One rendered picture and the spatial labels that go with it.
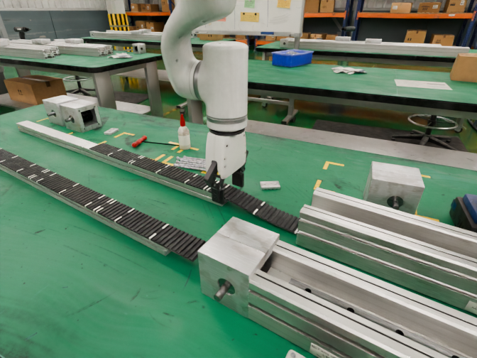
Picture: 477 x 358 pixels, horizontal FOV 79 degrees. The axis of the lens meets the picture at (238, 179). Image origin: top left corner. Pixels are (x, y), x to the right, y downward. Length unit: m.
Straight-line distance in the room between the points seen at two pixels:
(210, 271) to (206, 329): 0.08
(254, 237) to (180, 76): 0.33
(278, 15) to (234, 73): 2.83
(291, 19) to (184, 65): 2.77
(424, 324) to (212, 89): 0.48
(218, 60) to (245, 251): 0.33
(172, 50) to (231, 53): 0.10
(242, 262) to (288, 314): 0.09
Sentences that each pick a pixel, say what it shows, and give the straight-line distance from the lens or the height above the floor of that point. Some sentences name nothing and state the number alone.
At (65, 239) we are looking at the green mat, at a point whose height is 0.78.
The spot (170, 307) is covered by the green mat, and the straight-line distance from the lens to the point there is 0.52.
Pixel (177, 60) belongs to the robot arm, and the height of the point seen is 1.11.
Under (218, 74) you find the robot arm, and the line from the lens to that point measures 0.55.
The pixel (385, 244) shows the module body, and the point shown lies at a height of 0.85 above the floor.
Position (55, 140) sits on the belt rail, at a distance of 1.21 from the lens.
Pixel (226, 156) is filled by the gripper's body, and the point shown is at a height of 0.93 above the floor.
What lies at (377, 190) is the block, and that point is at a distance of 0.70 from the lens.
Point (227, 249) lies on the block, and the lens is 0.45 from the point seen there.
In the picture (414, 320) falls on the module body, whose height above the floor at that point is 0.84.
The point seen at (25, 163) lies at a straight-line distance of 1.01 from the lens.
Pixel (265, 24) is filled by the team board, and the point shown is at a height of 1.05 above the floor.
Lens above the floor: 1.19
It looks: 30 degrees down
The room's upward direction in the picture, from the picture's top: straight up
